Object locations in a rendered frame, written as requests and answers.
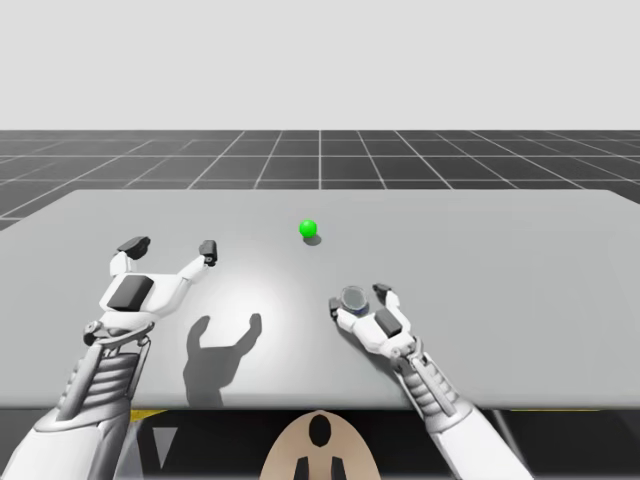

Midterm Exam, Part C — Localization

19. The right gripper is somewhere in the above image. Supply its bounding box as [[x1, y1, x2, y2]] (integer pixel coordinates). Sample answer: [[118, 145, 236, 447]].
[[328, 282, 417, 358]]

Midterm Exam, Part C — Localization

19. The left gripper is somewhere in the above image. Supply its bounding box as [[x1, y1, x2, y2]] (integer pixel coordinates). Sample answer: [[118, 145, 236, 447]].
[[98, 236, 219, 322]]

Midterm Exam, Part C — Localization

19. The tan robot part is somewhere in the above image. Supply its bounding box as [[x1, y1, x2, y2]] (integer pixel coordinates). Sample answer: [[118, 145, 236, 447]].
[[259, 409, 382, 480]]

